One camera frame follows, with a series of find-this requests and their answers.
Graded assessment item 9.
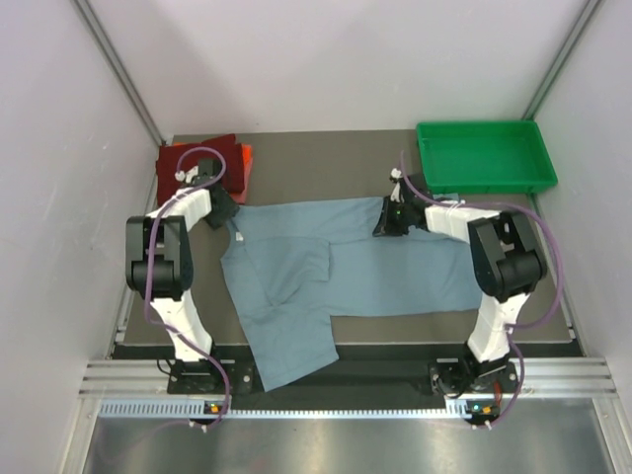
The orange folded t shirt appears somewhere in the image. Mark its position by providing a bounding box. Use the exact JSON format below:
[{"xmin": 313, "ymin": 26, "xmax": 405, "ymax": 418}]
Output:
[{"xmin": 172, "ymin": 135, "xmax": 253, "ymax": 194}]

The aluminium corner post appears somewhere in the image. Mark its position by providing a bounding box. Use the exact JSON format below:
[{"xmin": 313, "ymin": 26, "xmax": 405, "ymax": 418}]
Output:
[
  {"xmin": 521, "ymin": 0, "xmax": 604, "ymax": 120},
  {"xmin": 70, "ymin": 0, "xmax": 164, "ymax": 146}
]

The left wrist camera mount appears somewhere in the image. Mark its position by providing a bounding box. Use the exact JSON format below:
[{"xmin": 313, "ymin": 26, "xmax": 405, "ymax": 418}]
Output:
[{"xmin": 175, "ymin": 166, "xmax": 200, "ymax": 186}]

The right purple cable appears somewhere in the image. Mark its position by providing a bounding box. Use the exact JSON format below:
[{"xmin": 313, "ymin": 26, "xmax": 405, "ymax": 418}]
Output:
[{"xmin": 397, "ymin": 150, "xmax": 565, "ymax": 429}]

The aluminium frame rail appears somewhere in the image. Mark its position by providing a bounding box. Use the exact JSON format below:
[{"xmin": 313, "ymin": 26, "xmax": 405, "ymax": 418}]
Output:
[{"xmin": 79, "ymin": 357, "xmax": 616, "ymax": 398}]

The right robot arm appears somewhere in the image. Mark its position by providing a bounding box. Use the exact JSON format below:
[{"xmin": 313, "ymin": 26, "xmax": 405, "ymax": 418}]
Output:
[{"xmin": 373, "ymin": 196, "xmax": 547, "ymax": 398}]

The left aluminium corner post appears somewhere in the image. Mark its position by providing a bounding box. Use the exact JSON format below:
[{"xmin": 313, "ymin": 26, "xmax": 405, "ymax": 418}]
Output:
[{"xmin": 70, "ymin": 0, "xmax": 164, "ymax": 146}]

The dark red folded t shirt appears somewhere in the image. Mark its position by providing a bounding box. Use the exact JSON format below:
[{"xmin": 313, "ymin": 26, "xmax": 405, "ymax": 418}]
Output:
[{"xmin": 155, "ymin": 133, "xmax": 248, "ymax": 204}]

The right aluminium corner post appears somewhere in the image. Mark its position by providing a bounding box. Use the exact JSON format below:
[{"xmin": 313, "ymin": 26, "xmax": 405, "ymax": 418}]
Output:
[{"xmin": 521, "ymin": 0, "xmax": 604, "ymax": 120}]

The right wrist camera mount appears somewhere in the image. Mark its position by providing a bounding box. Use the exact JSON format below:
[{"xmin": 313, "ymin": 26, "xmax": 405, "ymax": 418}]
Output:
[{"xmin": 389, "ymin": 168, "xmax": 403, "ymax": 202}]

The green plastic tray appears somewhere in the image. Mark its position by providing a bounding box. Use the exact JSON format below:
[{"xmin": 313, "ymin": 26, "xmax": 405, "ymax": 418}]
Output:
[{"xmin": 416, "ymin": 120, "xmax": 558, "ymax": 194}]

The purple cable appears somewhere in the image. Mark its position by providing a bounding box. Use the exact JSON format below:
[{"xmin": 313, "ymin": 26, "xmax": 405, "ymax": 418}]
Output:
[
  {"xmin": 397, "ymin": 150, "xmax": 565, "ymax": 429},
  {"xmin": 141, "ymin": 144, "xmax": 233, "ymax": 429}
]

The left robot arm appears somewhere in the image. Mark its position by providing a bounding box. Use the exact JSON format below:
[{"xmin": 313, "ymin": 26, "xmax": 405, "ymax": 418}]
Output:
[{"xmin": 125, "ymin": 146, "xmax": 239, "ymax": 392}]

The grey slotted cable duct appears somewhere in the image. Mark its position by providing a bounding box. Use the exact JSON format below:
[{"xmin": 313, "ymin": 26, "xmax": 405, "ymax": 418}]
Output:
[{"xmin": 98, "ymin": 399, "xmax": 492, "ymax": 421}]

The blue t shirt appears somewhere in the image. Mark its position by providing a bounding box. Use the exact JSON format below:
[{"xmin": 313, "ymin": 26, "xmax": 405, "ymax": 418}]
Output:
[{"xmin": 221, "ymin": 197, "xmax": 482, "ymax": 391}]

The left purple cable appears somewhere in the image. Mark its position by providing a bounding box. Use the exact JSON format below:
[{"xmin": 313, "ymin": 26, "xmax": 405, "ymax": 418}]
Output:
[{"xmin": 141, "ymin": 144, "xmax": 233, "ymax": 429}]

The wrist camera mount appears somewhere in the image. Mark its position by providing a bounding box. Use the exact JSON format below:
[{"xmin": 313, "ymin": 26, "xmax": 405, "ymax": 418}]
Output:
[
  {"xmin": 389, "ymin": 168, "xmax": 403, "ymax": 202},
  {"xmin": 175, "ymin": 166, "xmax": 200, "ymax": 186}
]

